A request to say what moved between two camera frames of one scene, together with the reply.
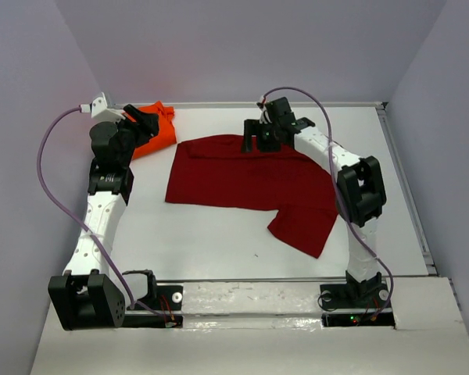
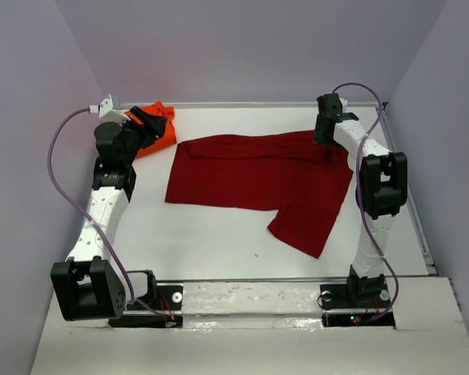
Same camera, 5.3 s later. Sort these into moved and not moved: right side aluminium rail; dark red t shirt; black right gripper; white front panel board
Moved: black right gripper
Not moved: dark red t shirt; right side aluminium rail; white front panel board
